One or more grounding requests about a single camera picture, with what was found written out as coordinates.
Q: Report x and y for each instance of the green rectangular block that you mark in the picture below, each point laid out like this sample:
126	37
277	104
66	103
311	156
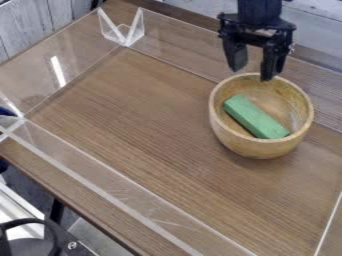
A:
255	120

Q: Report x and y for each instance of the black table leg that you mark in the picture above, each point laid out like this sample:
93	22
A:
56	211

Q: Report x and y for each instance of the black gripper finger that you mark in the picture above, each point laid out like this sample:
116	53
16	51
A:
275	52
235	50

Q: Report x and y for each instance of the brown wooden bowl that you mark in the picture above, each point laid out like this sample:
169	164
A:
235	136

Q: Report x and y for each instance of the black base with bolt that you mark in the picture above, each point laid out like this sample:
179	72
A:
69	246

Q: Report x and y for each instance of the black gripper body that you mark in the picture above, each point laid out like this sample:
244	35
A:
255	25

